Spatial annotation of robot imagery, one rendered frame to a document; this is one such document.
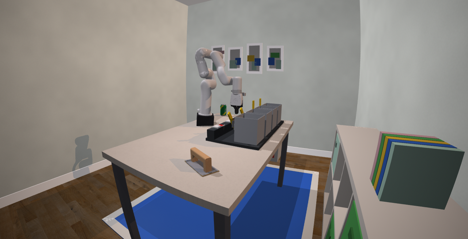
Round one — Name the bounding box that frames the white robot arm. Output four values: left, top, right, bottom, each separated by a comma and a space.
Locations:
195, 48, 246, 116

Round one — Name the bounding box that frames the sanding float with wooden handle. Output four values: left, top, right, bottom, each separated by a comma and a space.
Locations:
185, 147, 219, 177

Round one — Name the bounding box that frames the green drink can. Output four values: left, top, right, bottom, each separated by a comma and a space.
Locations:
220, 104, 226, 116

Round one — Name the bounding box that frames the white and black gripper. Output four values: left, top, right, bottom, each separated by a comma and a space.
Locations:
230, 93, 243, 114

